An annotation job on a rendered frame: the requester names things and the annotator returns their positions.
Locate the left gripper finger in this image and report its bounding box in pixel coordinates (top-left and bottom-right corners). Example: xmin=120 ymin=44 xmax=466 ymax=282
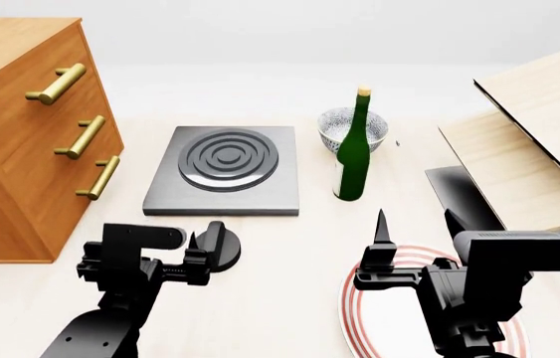
xmin=76 ymin=242 xmax=105 ymax=279
xmin=184 ymin=230 xmax=210 ymax=277

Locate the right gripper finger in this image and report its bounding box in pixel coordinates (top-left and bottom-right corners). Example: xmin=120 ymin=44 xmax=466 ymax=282
xmin=361 ymin=208 xmax=396 ymax=270
xmin=444 ymin=207 xmax=469 ymax=244

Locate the black stove knob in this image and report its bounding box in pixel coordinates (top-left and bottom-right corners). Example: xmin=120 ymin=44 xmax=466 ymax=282
xmin=194 ymin=220 xmax=243 ymax=273

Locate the grey square stove base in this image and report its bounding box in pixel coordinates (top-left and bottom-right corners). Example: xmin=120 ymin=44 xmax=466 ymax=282
xmin=142 ymin=125 xmax=301 ymax=218

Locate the grey ringed stove burner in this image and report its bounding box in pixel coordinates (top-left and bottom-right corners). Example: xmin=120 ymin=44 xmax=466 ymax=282
xmin=178 ymin=128 xmax=280 ymax=190

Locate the black flat panel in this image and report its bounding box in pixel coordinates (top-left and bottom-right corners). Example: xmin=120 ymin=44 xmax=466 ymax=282
xmin=424 ymin=165 xmax=508 ymax=233

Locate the white plate with red rings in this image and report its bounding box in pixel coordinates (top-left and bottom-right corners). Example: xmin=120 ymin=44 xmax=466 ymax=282
xmin=338 ymin=244 xmax=532 ymax=358

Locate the green glass bottle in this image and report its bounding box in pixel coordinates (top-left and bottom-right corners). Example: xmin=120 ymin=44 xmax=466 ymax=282
xmin=331 ymin=85 xmax=373 ymax=203

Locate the patterned white bowl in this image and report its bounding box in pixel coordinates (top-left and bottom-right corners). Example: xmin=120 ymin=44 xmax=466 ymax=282
xmin=316 ymin=106 xmax=390 ymax=154

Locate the wooden drawer cabinet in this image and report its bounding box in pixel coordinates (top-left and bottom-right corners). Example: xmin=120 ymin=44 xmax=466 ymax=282
xmin=0 ymin=17 xmax=125 ymax=265

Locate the light wooden cabinet door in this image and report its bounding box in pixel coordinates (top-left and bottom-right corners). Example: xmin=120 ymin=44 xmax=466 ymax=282
xmin=472 ymin=49 xmax=560 ymax=189

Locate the black left gripper camera box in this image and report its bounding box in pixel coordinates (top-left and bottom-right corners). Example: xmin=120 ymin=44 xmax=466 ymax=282
xmin=102 ymin=223 xmax=184 ymax=251

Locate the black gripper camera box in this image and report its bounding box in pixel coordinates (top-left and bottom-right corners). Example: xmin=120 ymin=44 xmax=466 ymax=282
xmin=102 ymin=223 xmax=184 ymax=251
xmin=453 ymin=230 xmax=560 ymax=272

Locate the black right gripper camera box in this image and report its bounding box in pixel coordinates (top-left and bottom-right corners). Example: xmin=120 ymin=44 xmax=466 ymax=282
xmin=453 ymin=230 xmax=560 ymax=272

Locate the small brass drawer handle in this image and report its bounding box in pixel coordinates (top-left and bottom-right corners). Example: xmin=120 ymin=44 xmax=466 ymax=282
xmin=75 ymin=155 xmax=121 ymax=201

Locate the medium brass drawer handle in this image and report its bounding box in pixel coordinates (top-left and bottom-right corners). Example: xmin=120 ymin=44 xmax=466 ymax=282
xmin=53 ymin=114 xmax=106 ymax=161

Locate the large brass drawer handle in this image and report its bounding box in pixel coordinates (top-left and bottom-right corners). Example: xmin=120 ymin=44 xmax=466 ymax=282
xmin=24 ymin=63 xmax=88 ymax=106

